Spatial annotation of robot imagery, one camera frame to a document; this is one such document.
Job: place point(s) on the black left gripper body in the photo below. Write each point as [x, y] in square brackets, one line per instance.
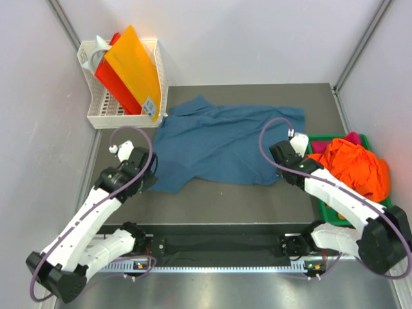
[149, 180]

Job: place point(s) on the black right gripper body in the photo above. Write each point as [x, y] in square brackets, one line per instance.
[280, 173]

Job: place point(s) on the blue t shirt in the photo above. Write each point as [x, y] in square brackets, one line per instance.
[226, 144]

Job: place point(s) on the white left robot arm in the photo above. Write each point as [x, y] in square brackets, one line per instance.
[66, 265]

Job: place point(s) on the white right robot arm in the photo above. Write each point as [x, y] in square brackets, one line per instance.
[378, 237]

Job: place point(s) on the pink t shirt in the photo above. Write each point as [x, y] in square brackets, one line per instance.
[319, 143]

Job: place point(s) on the white perforated plastic basket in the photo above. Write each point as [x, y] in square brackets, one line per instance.
[106, 113]

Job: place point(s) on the orange t shirt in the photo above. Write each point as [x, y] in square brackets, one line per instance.
[357, 167]

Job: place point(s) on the red plastic board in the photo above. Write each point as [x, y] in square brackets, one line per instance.
[112, 82]

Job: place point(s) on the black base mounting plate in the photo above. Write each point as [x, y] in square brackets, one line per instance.
[220, 245]

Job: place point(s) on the orange plastic board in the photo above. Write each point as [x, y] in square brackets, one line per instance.
[132, 64]

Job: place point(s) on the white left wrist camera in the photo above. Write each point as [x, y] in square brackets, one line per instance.
[122, 151]

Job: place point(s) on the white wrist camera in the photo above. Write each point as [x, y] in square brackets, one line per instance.
[122, 151]
[298, 141]

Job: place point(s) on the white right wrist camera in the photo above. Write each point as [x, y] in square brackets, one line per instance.
[298, 141]

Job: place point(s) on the grey slotted cable duct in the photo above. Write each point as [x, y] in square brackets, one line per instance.
[139, 266]

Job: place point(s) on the light blue plastic ring tool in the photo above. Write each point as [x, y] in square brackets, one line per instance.
[101, 47]

